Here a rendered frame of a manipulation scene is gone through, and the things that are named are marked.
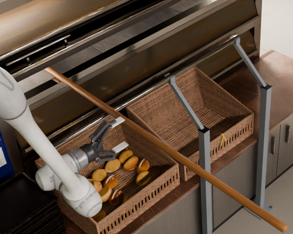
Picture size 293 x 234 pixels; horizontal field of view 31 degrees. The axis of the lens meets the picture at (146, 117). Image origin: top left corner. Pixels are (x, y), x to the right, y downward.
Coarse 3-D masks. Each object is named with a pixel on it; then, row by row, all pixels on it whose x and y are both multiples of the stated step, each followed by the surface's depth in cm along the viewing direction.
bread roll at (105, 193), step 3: (102, 189) 273; (105, 189) 272; (108, 189) 272; (111, 189) 273; (99, 192) 272; (102, 192) 271; (105, 192) 270; (108, 192) 270; (111, 192) 272; (102, 195) 269; (105, 195) 269; (108, 195) 270; (102, 198) 268; (105, 198) 269; (108, 198) 271; (102, 201) 269; (105, 201) 271
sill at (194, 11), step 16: (208, 0) 314; (224, 0) 318; (176, 16) 302; (192, 16) 304; (144, 32) 290; (160, 32) 292; (112, 48) 280; (128, 48) 280; (80, 64) 270; (96, 64) 270; (32, 96) 251
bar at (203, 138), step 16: (224, 48) 275; (240, 48) 280; (192, 64) 262; (160, 80) 252; (192, 112) 256; (80, 128) 229; (208, 128) 256; (208, 144) 260; (208, 160) 266; (208, 192) 280; (256, 192) 327; (208, 208) 288; (272, 208) 335; (208, 224) 295
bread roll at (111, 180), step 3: (108, 177) 279; (111, 177) 279; (114, 177) 280; (117, 177) 283; (105, 180) 279; (108, 180) 278; (111, 180) 278; (114, 180) 279; (117, 180) 281; (105, 183) 277; (108, 183) 277; (111, 183) 278; (114, 183) 279; (105, 186) 277; (108, 186) 277; (111, 186) 278; (114, 186) 280
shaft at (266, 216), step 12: (48, 72) 265; (72, 84) 251; (84, 96) 244; (108, 108) 233; (144, 132) 218; (156, 144) 213; (180, 156) 204; (192, 168) 200; (216, 180) 193; (228, 192) 188; (252, 204) 182; (264, 216) 178
